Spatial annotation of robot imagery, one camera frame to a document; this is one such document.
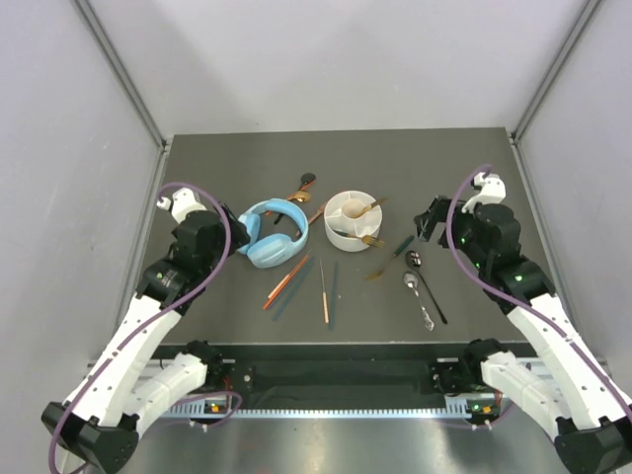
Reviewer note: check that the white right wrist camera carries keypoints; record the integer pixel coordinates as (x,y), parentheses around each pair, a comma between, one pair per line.
(490,190)

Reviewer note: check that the dark teal chopstick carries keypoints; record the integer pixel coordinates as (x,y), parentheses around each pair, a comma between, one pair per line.
(294,287)
(334,295)

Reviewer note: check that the small black spoon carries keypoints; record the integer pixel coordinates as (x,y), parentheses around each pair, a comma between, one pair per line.
(303,183)

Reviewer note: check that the grey slotted cable duct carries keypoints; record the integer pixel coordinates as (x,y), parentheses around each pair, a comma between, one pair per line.
(453,408)

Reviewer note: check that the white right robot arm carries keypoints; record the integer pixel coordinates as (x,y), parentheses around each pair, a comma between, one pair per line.
(582,411)

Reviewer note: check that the aluminium frame rail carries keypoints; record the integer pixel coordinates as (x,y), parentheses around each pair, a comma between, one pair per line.
(96,29)

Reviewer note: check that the gold spoon green handle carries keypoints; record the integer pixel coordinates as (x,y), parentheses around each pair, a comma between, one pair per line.
(288,206)

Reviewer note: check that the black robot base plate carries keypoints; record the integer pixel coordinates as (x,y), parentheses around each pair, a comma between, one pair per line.
(337,376)

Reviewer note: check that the white divided round container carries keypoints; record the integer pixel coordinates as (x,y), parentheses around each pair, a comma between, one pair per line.
(344,228)

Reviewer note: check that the silver ornate spoon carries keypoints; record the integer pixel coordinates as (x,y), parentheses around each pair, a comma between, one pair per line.
(412,281)

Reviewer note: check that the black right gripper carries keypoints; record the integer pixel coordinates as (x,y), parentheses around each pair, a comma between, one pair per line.
(435,212)

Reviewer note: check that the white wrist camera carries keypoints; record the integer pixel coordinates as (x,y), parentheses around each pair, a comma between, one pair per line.
(181,203)
(490,190)

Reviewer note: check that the black spoon long handle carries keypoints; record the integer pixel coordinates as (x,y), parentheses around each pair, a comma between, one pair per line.
(414,263)

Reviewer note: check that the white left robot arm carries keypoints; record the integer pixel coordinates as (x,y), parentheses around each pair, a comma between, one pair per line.
(101,422)

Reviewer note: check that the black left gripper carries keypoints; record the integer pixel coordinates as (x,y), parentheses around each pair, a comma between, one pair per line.
(238,233)

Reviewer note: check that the gold utensil in container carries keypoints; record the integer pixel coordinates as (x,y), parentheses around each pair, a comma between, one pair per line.
(368,208)

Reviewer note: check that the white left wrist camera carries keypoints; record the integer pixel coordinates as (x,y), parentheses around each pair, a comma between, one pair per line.
(181,203)

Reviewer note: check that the copper utensil beside container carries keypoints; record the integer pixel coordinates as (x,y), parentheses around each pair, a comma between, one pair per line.
(310,220)

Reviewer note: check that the silver copper chopstick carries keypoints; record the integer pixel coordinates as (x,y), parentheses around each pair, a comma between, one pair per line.
(324,294)

